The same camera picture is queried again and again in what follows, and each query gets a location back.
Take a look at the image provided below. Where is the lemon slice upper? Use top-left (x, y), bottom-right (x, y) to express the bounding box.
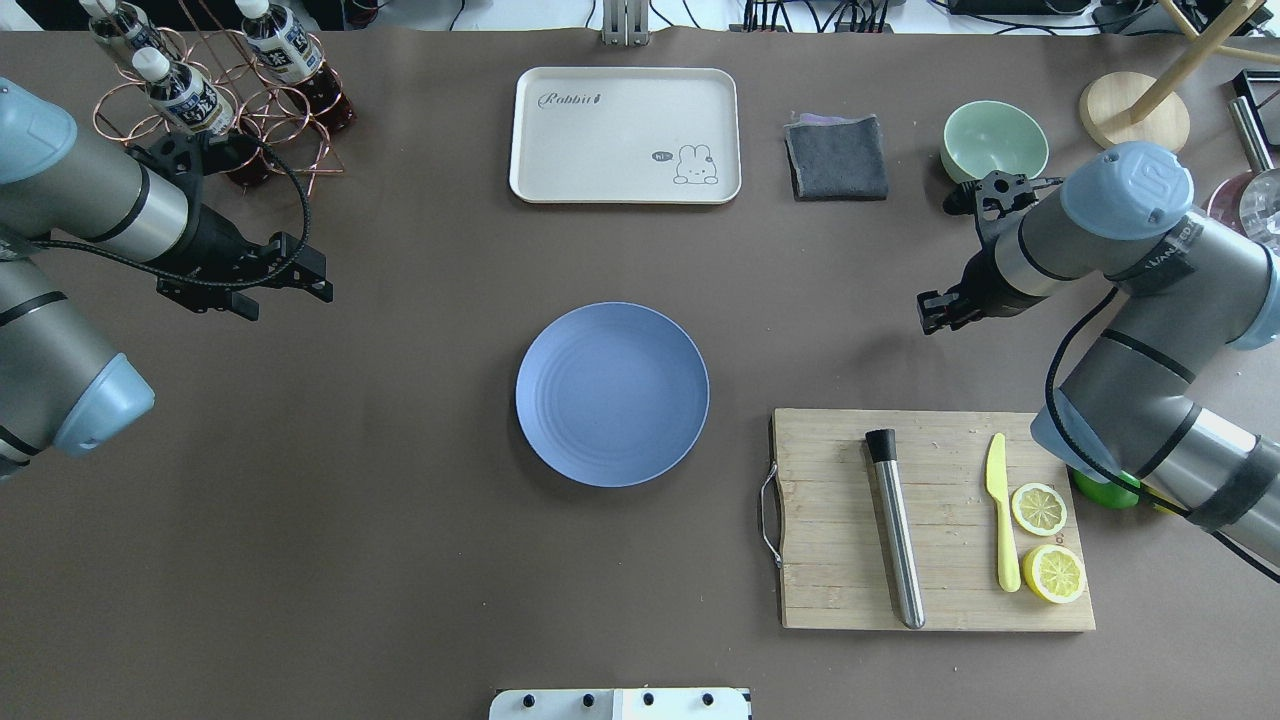
top-left (1010, 483), bottom-right (1068, 537)

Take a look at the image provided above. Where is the green lime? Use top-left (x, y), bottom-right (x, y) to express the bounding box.
top-left (1069, 468), bottom-right (1140, 509)

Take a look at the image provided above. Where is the dark drink bottle middle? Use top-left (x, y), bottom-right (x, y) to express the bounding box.
top-left (236, 1), bottom-right (356, 133)

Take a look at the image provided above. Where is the grey folded cloth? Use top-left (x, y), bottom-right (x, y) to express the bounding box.
top-left (785, 113), bottom-right (890, 201)

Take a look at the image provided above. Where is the lemon slice lower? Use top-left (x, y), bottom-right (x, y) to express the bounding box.
top-left (1021, 544), bottom-right (1085, 603)

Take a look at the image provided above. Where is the blue plate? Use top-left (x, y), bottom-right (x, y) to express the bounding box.
top-left (515, 301), bottom-right (710, 488)

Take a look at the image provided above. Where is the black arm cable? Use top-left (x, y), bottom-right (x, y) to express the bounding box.
top-left (1042, 286), bottom-right (1280, 585)

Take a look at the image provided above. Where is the wooden mug tree stand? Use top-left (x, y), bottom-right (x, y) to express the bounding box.
top-left (1078, 1), bottom-right (1279, 152)

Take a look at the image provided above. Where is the copper wire bottle rack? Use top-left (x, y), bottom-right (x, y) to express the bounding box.
top-left (81, 1), bottom-right (355, 190)

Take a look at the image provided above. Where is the aluminium frame post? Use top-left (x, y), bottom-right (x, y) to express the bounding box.
top-left (600, 0), bottom-right (650, 47)

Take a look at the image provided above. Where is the dark drink bottle front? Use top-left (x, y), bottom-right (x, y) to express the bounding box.
top-left (132, 47), bottom-right (273, 187)

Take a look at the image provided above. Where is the dark drink bottle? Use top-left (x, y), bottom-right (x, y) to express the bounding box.
top-left (236, 1), bottom-right (356, 133)
top-left (79, 0), bottom-right (172, 74)
top-left (132, 47), bottom-right (273, 187)

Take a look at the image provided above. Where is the lemon slice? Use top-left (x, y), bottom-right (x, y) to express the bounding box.
top-left (1021, 544), bottom-right (1085, 603)
top-left (1010, 483), bottom-right (1068, 537)

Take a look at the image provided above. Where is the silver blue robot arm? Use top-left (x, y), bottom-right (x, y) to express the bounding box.
top-left (916, 141), bottom-right (1279, 564)
top-left (1, 79), bottom-right (334, 479)

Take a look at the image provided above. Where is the green bowl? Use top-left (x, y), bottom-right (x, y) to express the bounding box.
top-left (940, 100), bottom-right (1050, 183)

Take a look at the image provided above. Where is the wooden cutting board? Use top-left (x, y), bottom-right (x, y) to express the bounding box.
top-left (771, 407), bottom-right (1094, 633)

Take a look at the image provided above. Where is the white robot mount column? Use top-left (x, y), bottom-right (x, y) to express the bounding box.
top-left (488, 687), bottom-right (753, 719)

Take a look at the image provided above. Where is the metal ice scoop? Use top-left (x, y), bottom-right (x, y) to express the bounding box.
top-left (1230, 96), bottom-right (1279, 252)

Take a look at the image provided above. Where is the yellow plastic knife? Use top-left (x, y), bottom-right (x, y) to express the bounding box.
top-left (984, 432), bottom-right (1021, 593)

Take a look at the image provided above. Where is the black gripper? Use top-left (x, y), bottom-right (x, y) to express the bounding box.
top-left (916, 170), bottom-right (1065, 336)
top-left (125, 133), bottom-right (334, 322)

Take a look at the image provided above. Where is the beige rabbit tray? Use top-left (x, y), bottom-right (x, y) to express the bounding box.
top-left (508, 67), bottom-right (742, 205)

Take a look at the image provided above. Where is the dark drink bottle back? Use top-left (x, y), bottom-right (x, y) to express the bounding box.
top-left (79, 0), bottom-right (172, 74)

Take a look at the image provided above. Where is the steel muddler black tip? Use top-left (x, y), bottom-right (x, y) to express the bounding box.
top-left (865, 428), bottom-right (925, 630)

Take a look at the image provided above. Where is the pink bowl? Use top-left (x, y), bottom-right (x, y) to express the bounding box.
top-left (1206, 169), bottom-right (1279, 252)

